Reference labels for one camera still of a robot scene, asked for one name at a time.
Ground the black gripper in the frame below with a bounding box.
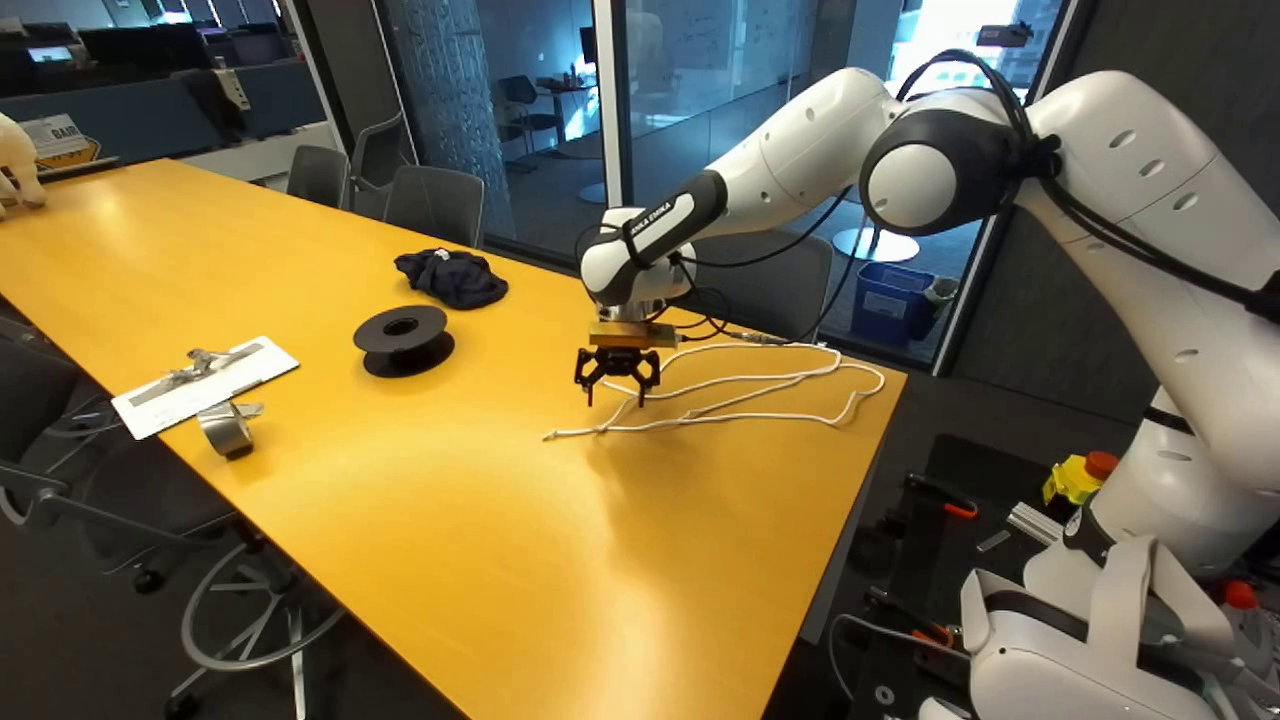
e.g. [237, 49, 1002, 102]
[574, 309, 674, 412]

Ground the white rope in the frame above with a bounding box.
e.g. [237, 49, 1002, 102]
[540, 357, 893, 446]
[592, 337, 850, 435]

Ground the wide grey chair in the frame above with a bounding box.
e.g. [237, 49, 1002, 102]
[685, 228, 835, 346]

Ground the black crumpled cloth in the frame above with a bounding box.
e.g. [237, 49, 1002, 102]
[394, 245, 514, 313]

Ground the black filament spool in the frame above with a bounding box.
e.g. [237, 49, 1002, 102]
[347, 299, 459, 378]

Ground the white round table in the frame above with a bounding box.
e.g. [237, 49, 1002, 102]
[835, 225, 924, 267]

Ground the small grey chair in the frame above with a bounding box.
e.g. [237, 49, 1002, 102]
[284, 140, 358, 212]

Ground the small metal tape roll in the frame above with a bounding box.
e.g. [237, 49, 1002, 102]
[197, 397, 270, 462]

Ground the metal tool on sheet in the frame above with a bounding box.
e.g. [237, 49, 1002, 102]
[136, 346, 265, 405]

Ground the yellow red emergency stop button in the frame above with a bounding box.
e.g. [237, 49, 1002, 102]
[1039, 446, 1125, 512]

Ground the white VR headset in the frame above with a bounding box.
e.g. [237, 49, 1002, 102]
[955, 530, 1237, 720]

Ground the black office chair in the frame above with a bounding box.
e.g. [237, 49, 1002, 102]
[0, 316, 185, 599]

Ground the labelled cardboard box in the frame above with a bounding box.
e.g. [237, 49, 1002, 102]
[17, 110, 106, 174]

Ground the white plush toy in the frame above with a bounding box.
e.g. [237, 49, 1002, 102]
[0, 110, 52, 215]

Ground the black tool with red handle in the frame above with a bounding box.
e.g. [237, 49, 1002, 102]
[917, 477, 985, 530]

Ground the chair base with white ring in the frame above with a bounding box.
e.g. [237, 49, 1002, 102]
[166, 522, 351, 720]

